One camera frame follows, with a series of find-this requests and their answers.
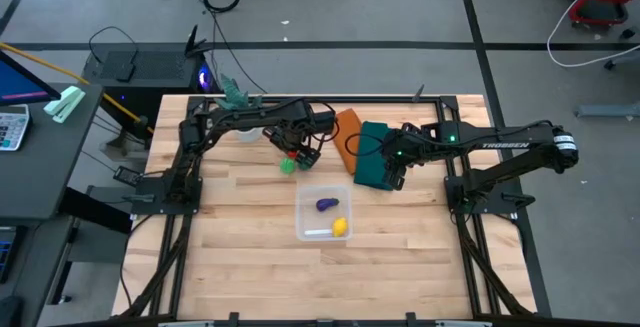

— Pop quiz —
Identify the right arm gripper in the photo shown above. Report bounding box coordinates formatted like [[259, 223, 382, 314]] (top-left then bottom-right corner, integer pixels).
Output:
[[382, 127, 427, 192]]

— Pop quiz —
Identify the white plant pot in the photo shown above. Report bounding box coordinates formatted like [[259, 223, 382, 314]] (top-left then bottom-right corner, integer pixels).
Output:
[[234, 126, 264, 144]]

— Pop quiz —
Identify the clear plastic tupperware container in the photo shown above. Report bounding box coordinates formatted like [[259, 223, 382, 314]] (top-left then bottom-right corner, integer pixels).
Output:
[[294, 183, 353, 242]]

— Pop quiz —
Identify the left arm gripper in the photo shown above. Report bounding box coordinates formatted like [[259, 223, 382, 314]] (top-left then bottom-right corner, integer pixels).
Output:
[[263, 119, 322, 171]]

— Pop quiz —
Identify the black keyboard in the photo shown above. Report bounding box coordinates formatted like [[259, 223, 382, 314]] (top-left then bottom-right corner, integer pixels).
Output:
[[0, 225, 15, 284]]

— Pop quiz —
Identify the dark grey desk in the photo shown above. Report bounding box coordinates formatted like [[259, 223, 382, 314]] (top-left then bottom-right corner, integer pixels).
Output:
[[0, 82, 105, 327]]

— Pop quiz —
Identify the small black box device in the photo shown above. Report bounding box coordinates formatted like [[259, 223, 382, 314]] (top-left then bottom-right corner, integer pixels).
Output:
[[115, 61, 137, 84]]

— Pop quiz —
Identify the teal folded cloth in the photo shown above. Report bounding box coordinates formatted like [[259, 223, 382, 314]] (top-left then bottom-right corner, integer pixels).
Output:
[[353, 120, 401, 192]]

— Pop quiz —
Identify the green snake plant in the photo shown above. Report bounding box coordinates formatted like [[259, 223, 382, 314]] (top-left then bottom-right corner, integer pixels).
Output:
[[213, 73, 264, 112]]

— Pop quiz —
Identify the black power brick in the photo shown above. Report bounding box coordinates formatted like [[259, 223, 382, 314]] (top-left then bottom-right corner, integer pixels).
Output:
[[113, 165, 144, 188]]

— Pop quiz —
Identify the white floor cable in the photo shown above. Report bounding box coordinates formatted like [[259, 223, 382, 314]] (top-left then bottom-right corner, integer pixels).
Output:
[[546, 0, 640, 68]]

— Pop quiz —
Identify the mint green stapler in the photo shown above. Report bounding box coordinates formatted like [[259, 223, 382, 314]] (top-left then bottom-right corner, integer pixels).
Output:
[[43, 85, 87, 124]]

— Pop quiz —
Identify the black computer tower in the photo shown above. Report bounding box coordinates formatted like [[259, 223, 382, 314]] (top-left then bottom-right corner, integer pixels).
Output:
[[81, 24, 222, 114]]

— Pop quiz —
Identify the black aluminium table frame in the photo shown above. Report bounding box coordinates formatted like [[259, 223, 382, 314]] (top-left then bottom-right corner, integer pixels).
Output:
[[119, 94, 551, 327]]

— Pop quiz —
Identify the blue screen desktop monitor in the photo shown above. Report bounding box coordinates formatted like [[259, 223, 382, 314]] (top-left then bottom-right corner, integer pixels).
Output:
[[0, 49, 62, 107]]

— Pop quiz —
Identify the grey desk calculator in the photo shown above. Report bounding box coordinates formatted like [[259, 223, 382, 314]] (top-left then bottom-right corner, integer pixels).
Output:
[[0, 104, 31, 152]]

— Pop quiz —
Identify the orange folded cloth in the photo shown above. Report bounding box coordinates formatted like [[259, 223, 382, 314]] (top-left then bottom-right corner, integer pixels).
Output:
[[331, 107, 363, 176]]

